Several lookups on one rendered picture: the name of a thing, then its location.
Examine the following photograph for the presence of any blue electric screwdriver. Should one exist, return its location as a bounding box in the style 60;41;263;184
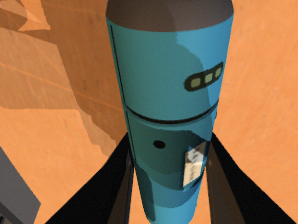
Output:
105;0;234;224

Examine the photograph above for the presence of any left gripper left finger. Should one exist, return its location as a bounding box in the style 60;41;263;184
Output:
44;132;134;224

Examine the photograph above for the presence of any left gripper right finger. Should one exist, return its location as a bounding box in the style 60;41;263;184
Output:
206;132;297;224

